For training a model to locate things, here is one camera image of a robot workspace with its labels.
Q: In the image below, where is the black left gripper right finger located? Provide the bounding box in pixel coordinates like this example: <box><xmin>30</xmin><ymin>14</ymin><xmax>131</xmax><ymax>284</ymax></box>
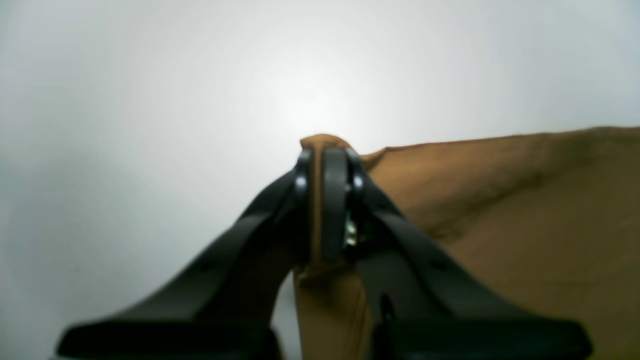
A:
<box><xmin>321</xmin><ymin>148</ymin><xmax>593</xmax><ymax>360</ymax></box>

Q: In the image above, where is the brown T-shirt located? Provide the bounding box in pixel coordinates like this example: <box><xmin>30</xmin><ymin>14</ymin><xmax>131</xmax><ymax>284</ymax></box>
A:
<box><xmin>294</xmin><ymin>127</ymin><xmax>640</xmax><ymax>360</ymax></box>

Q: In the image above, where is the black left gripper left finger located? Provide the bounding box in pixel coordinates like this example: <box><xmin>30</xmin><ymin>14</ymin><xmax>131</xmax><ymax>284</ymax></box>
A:
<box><xmin>55</xmin><ymin>149</ymin><xmax>313</xmax><ymax>360</ymax></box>

